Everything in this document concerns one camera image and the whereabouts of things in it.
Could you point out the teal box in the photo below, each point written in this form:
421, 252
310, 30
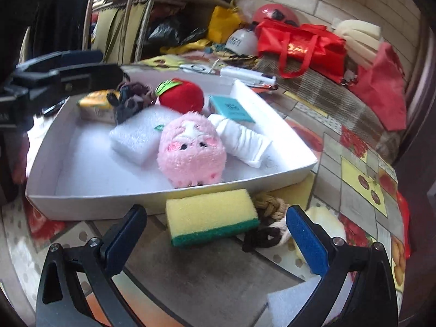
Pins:
231, 108

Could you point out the yellow packet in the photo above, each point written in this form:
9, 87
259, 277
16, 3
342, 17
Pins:
97, 102

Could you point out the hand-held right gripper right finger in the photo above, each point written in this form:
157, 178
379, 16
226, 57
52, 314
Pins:
306, 242

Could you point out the white foam block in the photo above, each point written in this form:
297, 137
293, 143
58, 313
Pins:
289, 305

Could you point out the white round device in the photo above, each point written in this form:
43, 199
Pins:
196, 68

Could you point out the brown door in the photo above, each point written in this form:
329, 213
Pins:
422, 143

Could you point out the yellow green sponge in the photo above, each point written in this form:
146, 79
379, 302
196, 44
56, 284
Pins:
211, 214

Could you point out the plaid blanket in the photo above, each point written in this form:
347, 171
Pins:
327, 88

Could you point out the chrome metal rack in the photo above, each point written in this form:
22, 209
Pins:
89, 6

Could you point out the red tote bag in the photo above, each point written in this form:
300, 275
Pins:
306, 46

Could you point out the dark purple plush toy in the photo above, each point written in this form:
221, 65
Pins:
131, 104

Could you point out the black plastic bag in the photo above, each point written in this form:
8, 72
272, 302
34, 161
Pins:
170, 30

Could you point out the pale yellow round sponge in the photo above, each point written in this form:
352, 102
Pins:
323, 224

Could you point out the red strawberry plush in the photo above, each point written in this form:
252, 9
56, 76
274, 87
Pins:
184, 97

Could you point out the white cloth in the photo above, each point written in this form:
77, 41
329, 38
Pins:
243, 141

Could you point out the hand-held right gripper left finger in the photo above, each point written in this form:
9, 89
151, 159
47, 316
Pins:
124, 236

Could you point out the white foam sponge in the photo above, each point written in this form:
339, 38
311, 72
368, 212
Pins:
136, 136

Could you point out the white helmet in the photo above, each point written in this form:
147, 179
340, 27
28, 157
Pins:
243, 41

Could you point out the pink plush toy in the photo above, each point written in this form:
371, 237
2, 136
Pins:
190, 151

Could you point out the red plastic bag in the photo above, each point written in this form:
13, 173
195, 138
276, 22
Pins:
404, 224

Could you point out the yellow bag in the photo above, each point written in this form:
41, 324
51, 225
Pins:
221, 24

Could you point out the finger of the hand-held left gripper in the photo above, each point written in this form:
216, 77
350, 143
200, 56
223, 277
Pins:
92, 78
81, 57

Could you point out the cream foam roll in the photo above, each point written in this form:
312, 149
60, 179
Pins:
357, 35

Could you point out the crumpled red bag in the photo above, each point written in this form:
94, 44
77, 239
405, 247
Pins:
381, 85

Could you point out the white cardboard box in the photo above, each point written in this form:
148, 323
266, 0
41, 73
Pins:
85, 177

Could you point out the dark hanging clothing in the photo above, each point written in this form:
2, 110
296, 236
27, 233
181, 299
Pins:
58, 13

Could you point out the yellow plastic cloth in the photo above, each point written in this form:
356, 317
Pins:
187, 47

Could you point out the yellow curtain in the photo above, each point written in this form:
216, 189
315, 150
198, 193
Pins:
115, 30

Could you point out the red helmet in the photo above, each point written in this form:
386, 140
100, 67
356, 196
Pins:
269, 12

